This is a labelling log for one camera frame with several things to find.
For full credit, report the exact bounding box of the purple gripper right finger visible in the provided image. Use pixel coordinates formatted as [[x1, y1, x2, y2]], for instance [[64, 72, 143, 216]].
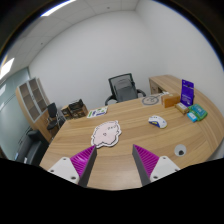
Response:
[[132, 145, 180, 186]]

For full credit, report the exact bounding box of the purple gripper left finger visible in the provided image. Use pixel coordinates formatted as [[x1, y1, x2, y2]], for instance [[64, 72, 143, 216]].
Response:
[[49, 146, 97, 187]]

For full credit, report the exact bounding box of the white computer mouse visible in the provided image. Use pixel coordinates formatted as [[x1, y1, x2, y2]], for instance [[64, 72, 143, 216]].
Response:
[[148, 115, 167, 129]]

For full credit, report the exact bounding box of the black armchair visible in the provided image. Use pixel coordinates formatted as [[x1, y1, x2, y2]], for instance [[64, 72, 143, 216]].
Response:
[[15, 130, 49, 166]]

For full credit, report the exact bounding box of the small black office chair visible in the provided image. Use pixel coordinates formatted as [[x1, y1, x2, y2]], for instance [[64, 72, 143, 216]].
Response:
[[47, 103, 65, 130]]

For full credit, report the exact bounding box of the crate of dark items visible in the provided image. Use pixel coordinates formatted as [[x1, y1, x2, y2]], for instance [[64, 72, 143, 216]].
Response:
[[61, 99, 88, 120]]

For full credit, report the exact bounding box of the white green leaflet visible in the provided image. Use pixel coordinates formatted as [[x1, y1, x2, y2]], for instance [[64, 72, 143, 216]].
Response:
[[87, 106, 108, 118]]

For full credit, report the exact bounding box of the small blue box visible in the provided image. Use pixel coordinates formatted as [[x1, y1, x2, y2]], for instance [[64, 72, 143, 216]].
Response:
[[187, 112, 197, 122]]

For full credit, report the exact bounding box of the grey round-print mat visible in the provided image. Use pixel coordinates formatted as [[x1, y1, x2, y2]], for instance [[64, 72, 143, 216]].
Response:
[[141, 95, 161, 106]]

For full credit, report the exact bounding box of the small tan box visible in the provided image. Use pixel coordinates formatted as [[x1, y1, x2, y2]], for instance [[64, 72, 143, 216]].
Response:
[[175, 103, 189, 114]]

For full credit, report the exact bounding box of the brown cardboard box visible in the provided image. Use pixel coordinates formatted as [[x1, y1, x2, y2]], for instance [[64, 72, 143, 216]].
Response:
[[161, 93, 180, 108]]

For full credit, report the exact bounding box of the green packet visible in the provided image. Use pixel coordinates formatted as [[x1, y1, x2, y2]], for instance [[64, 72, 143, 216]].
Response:
[[189, 104, 207, 121]]

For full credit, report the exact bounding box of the grey mesh office chair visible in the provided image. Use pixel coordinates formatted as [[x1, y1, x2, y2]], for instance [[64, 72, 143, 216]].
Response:
[[105, 73, 146, 105]]

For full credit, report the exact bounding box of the wooden side cabinet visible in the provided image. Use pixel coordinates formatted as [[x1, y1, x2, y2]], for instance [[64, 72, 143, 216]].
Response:
[[149, 75, 182, 94]]

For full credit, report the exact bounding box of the wooden shelf cabinet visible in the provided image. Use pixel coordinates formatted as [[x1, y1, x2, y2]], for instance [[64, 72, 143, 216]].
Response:
[[16, 78, 48, 124]]

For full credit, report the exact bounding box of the purple upright package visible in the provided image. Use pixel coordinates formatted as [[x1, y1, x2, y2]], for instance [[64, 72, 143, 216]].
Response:
[[180, 80, 194, 107]]

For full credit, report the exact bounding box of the desk cable grommet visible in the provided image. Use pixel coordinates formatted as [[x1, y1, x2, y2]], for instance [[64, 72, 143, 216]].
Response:
[[174, 144, 187, 157]]

